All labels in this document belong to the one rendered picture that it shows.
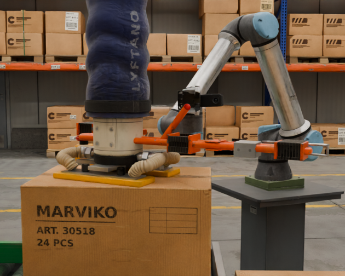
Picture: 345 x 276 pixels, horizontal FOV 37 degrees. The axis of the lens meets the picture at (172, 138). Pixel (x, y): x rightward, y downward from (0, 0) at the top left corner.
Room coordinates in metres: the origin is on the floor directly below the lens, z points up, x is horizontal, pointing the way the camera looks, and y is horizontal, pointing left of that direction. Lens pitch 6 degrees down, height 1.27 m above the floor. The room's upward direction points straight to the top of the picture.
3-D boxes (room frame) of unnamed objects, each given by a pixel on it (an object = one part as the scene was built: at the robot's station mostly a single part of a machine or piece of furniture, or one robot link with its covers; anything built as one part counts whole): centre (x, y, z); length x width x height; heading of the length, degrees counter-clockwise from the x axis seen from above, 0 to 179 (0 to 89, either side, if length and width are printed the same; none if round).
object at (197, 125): (2.08, -0.07, 1.09); 0.12 x 0.09 x 0.12; 36
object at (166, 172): (1.86, 0.14, 0.97); 0.34 x 0.10 x 0.05; 63
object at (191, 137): (1.66, -0.04, 1.08); 0.10 x 0.08 x 0.06; 153
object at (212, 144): (1.79, -0.04, 1.08); 0.93 x 0.30 x 0.04; 63
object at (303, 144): (1.50, -0.35, 1.08); 0.08 x 0.07 x 0.05; 63
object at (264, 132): (2.60, -0.51, 0.98); 0.17 x 0.15 x 0.18; 36
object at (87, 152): (1.77, 0.19, 1.01); 0.34 x 0.25 x 0.06; 63
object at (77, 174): (1.69, 0.23, 0.97); 0.34 x 0.10 x 0.05; 63
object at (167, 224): (1.78, 0.17, 0.75); 0.60 x 0.40 x 0.40; 86
